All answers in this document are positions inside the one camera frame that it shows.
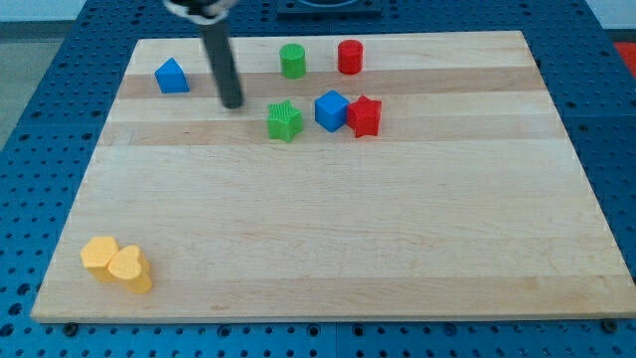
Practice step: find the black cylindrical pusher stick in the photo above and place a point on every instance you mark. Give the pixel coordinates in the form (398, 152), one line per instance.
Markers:
(222, 63)

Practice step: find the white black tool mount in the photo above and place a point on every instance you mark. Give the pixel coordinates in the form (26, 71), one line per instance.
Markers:
(201, 11)

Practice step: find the green star block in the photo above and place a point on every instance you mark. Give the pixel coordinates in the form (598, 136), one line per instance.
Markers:
(284, 121)

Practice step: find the blue cube block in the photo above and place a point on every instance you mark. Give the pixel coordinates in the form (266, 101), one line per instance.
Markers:
(330, 110)

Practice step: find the red star block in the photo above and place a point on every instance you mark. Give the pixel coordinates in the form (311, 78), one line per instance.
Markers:
(364, 116)

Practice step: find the blue triangular prism block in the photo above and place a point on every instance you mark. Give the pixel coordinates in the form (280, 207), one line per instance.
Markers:
(171, 78)

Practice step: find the green cylinder block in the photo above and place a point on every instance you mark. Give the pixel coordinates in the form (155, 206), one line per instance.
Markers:
(292, 61)

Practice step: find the red cylinder block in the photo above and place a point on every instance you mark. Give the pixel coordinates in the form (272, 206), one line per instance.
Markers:
(350, 57)

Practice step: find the wooden board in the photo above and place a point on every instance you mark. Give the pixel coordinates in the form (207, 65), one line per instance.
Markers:
(470, 203)

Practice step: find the yellow heart block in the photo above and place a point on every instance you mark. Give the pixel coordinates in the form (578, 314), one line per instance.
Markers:
(131, 268)

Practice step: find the yellow hexagon block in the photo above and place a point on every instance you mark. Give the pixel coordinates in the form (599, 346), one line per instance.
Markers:
(96, 256)

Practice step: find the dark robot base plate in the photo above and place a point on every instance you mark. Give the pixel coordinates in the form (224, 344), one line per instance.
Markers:
(286, 8)

